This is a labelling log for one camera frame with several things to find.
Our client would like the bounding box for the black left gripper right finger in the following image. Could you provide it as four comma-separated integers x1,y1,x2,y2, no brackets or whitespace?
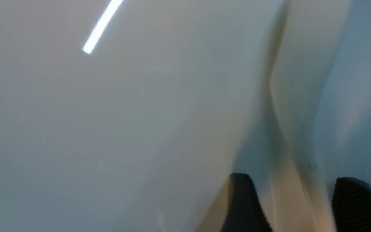
332,177,371,232

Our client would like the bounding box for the large white plastic tub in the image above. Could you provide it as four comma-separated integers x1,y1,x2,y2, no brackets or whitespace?
182,0,371,232

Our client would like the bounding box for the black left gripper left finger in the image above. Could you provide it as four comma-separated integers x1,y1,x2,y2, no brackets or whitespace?
221,173,273,232

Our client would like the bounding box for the white square rice plate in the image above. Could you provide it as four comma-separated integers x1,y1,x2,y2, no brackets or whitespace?
0,0,287,232

